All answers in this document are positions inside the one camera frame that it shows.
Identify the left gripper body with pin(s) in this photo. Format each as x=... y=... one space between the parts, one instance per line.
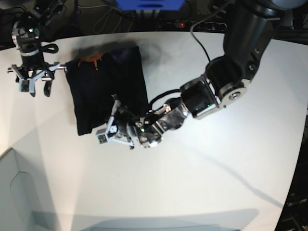
x=120 y=126

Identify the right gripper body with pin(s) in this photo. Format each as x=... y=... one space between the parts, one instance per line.
x=33 y=65

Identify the black T-shirt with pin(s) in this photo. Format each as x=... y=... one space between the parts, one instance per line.
x=93 y=83

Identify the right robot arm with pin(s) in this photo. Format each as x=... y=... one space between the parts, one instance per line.
x=27 y=35

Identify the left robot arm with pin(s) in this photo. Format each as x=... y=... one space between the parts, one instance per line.
x=250 y=27

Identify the blue plastic bin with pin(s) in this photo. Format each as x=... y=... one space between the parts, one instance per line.
x=169 y=5

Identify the black power strip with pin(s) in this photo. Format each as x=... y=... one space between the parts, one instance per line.
x=211 y=27

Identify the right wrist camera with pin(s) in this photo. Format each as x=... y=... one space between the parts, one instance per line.
x=24 y=85

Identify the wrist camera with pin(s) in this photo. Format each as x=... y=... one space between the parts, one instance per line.
x=24 y=85
x=102 y=136

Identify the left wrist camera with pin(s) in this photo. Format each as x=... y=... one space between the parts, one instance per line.
x=102 y=136

